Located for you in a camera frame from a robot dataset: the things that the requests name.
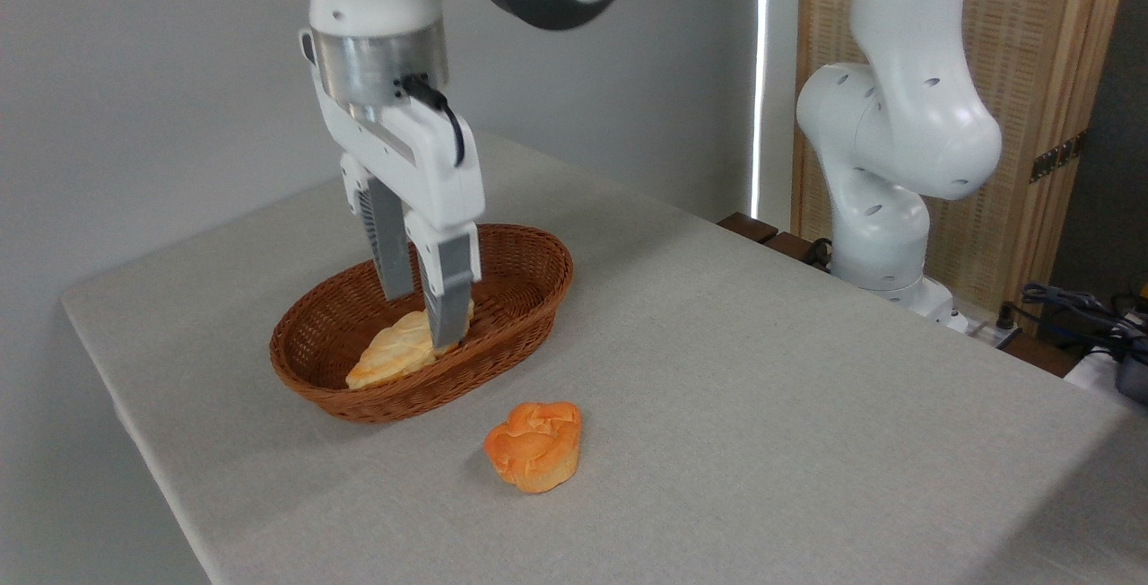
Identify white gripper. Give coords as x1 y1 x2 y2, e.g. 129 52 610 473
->
300 29 487 350

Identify pale long braided bread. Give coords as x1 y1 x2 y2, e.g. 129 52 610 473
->
345 300 475 390

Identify orange round bread bun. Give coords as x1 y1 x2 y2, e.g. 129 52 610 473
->
483 402 583 493

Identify brown wicker oval basket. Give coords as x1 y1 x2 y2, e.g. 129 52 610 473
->
269 224 575 425

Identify grey tablecloth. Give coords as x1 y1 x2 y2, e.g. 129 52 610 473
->
61 129 1148 585

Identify white power strip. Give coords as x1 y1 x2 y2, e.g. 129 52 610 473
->
951 311 1023 350

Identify woven wooden folding screen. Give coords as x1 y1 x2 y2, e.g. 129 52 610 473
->
789 0 1135 326

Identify metal screen hinge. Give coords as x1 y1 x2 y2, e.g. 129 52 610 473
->
1030 130 1089 184

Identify grey box device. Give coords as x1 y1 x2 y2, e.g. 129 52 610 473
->
1115 352 1148 406

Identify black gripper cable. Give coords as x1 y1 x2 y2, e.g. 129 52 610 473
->
401 74 465 168

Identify black blue cable bundle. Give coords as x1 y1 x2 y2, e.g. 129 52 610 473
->
1021 283 1148 362

